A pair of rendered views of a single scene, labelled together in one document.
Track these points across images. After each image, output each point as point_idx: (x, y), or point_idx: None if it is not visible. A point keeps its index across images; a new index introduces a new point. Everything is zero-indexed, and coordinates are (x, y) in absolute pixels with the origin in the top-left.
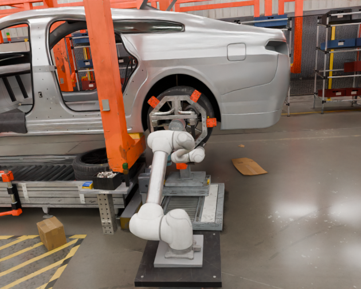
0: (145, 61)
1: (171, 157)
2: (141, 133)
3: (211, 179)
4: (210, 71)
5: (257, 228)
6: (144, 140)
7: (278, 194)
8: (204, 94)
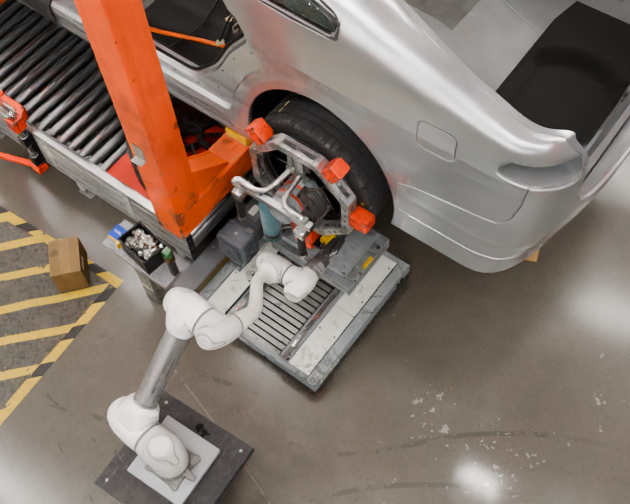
0: (253, 46)
1: (256, 260)
2: None
3: None
4: (380, 137)
5: (373, 418)
6: None
7: (489, 347)
8: None
